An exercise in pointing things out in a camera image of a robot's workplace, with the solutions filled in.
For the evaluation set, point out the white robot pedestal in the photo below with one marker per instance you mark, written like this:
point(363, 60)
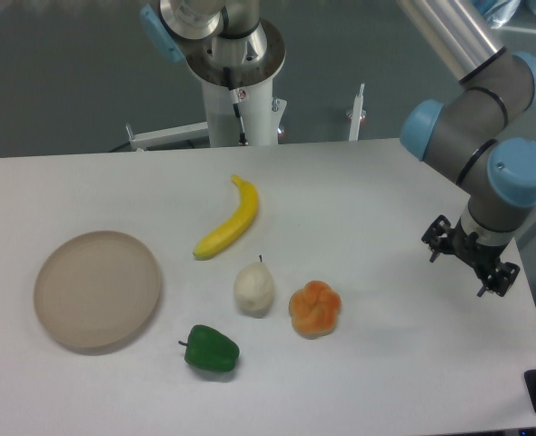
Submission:
point(236, 77)

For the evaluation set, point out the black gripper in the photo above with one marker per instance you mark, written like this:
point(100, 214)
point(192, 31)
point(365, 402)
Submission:
point(496, 277)

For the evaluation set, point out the green bell pepper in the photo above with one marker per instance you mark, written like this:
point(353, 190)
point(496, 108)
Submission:
point(209, 350)

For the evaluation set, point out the white pear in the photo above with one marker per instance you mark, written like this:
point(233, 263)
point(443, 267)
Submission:
point(254, 289)

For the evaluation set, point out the orange bread roll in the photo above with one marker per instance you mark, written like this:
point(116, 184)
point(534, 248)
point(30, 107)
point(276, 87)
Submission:
point(315, 310)

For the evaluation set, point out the clear blue plastic bag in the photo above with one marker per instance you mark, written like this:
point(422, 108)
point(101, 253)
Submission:
point(498, 13)

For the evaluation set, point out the beige round plate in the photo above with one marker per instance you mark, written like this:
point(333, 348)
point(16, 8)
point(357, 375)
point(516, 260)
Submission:
point(97, 291)

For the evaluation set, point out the yellow banana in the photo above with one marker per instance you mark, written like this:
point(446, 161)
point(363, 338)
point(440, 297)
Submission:
point(226, 233)

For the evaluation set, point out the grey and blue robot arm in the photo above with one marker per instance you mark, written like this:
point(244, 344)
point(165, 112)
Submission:
point(459, 139)

